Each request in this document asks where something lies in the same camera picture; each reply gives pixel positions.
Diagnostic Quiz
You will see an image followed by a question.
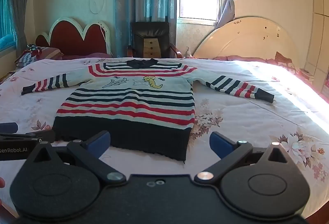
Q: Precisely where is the black leather armchair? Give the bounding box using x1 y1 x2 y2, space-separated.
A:
127 21 183 58

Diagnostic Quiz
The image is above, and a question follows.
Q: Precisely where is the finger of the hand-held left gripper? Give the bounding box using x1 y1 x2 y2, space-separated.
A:
0 130 56 144
0 123 19 134

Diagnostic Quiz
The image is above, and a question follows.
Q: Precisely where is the brown patterned pillow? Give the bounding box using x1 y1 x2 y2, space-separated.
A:
266 51 300 73

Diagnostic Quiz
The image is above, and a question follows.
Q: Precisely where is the red heart-shaped headboard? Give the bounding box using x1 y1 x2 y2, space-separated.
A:
35 17 113 57

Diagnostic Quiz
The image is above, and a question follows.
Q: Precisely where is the floral bed cover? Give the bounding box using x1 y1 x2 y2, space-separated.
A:
0 57 329 219

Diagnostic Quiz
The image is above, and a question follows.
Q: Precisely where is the dark item on pillow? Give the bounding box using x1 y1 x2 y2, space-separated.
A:
27 44 42 54

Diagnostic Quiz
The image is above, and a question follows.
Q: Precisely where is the thin white headboard cord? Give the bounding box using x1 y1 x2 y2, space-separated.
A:
98 21 107 40

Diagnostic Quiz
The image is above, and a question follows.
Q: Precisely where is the striped patterned pillow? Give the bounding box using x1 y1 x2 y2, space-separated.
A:
15 45 65 68

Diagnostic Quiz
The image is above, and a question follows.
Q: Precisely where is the cream round headboard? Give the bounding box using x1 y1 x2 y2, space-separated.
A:
192 16 306 70

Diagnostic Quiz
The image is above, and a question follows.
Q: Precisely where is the striped knit sweater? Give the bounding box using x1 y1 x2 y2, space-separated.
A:
21 58 275 162

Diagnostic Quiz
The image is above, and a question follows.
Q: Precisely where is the maroon pillow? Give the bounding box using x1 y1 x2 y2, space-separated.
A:
62 52 111 59

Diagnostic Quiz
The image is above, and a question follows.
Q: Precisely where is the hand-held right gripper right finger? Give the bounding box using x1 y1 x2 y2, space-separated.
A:
194 131 297 185

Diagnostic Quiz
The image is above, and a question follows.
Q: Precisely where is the cream wardrobe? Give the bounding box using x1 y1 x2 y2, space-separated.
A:
307 0 329 96

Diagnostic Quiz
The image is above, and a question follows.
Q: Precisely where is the side window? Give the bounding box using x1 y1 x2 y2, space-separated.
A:
0 0 16 53

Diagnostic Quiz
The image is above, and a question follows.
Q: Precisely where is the pink pillow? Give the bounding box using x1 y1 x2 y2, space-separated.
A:
213 55 268 63

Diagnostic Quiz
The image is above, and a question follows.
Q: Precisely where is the person's left hand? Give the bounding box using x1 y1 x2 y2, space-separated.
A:
0 176 6 208

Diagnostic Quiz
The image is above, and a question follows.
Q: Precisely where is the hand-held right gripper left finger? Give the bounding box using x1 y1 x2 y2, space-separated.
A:
24 130 127 186

